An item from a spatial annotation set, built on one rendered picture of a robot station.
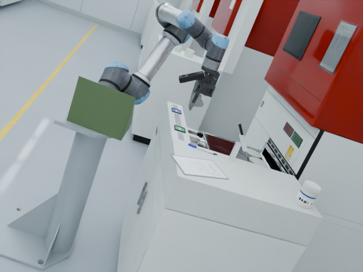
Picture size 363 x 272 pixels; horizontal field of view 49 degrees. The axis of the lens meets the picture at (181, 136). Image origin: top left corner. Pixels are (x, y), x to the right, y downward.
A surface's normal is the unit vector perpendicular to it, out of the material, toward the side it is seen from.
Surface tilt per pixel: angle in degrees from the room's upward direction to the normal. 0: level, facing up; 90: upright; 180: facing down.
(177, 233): 90
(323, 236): 90
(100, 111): 90
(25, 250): 0
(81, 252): 0
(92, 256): 0
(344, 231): 90
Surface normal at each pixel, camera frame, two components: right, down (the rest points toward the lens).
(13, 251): 0.35, -0.87
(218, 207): 0.07, 0.40
